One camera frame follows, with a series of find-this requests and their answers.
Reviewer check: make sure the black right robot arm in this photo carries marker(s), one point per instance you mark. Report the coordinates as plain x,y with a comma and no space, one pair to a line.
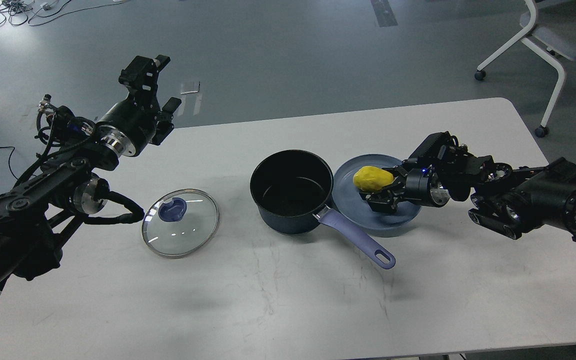
509,201

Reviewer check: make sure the yellow potato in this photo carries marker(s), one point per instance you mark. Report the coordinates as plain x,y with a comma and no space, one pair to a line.
372,179

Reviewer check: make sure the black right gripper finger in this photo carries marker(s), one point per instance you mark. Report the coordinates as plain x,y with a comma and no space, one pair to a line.
395,176
383,202

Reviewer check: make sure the blue round plate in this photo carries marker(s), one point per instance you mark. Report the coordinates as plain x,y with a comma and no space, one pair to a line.
348,202

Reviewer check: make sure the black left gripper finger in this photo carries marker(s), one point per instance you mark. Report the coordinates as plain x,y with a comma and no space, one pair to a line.
140,78
164,124

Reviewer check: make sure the white frame office chair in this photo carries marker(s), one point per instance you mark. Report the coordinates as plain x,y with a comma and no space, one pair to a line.
548,29

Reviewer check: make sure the dark blue saucepan purple handle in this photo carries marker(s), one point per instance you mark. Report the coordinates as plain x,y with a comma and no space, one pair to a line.
292,190

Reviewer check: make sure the glass pot lid purple knob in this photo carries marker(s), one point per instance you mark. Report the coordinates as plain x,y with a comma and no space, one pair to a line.
180,223

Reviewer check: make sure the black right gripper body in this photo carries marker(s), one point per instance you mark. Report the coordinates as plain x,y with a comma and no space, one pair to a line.
421,186

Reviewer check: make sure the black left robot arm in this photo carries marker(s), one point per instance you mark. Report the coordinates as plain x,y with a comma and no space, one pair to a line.
60,192

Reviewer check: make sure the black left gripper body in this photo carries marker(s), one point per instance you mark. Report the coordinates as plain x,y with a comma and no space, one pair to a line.
126,129

